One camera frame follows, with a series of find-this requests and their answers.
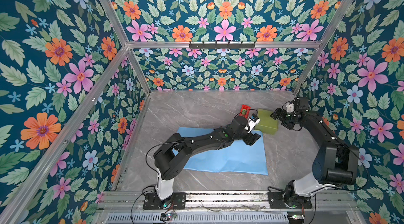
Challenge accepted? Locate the green gift box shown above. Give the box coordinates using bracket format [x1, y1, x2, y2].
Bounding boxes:
[254, 109, 278, 135]

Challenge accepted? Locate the light blue wrapping paper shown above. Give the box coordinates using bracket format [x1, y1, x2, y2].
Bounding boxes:
[184, 130, 268, 176]

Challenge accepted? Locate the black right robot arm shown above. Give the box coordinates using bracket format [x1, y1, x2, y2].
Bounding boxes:
[271, 97, 361, 208]

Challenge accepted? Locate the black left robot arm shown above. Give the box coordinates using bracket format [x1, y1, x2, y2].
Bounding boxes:
[153, 114, 260, 201]

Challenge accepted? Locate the red tape dispenser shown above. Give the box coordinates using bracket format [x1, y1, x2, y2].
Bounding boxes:
[240, 105, 251, 118]

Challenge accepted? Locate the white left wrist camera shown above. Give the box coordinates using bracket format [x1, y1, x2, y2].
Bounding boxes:
[248, 114, 260, 130]

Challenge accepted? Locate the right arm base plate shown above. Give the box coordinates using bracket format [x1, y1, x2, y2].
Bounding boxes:
[267, 191, 313, 209]

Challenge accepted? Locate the white cable duct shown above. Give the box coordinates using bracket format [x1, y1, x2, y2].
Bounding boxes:
[106, 212, 289, 224]

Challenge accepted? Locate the black hook rail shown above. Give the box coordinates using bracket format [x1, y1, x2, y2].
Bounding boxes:
[188, 41, 256, 50]

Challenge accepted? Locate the aluminium mounting rail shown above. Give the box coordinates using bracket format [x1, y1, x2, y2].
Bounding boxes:
[97, 190, 359, 212]

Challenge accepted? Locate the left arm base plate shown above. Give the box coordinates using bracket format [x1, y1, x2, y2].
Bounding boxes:
[143, 192, 187, 210]

